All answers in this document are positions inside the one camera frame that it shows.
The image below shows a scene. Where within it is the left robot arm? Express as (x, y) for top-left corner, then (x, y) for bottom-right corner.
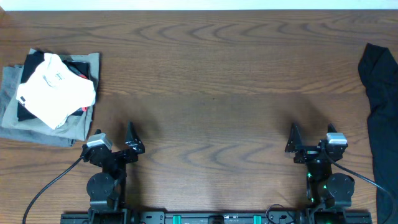
(81, 121), (145, 224)

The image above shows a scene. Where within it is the left black cable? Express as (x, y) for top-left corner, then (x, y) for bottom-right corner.
(21, 156), (85, 224)

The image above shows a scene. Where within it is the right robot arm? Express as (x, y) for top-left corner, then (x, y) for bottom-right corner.
(285, 124), (355, 223)

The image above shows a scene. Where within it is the white folded t-shirt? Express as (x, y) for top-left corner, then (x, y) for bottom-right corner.
(16, 53), (96, 129)

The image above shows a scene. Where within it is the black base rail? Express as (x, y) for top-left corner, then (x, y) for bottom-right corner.
(60, 210), (372, 224)

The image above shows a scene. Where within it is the grey folded garment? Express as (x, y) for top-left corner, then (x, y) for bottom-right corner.
(1, 65), (75, 147)

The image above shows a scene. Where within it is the black t-shirt with logo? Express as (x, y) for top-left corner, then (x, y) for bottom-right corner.
(358, 42), (398, 224)

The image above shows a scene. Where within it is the right black cable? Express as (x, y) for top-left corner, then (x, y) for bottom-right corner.
(323, 149), (397, 224)

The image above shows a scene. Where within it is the beige folded garment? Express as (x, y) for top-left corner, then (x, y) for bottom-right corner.
(1, 53), (100, 141)

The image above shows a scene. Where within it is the black cable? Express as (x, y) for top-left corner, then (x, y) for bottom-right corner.
(21, 156), (85, 224)
(323, 149), (397, 224)

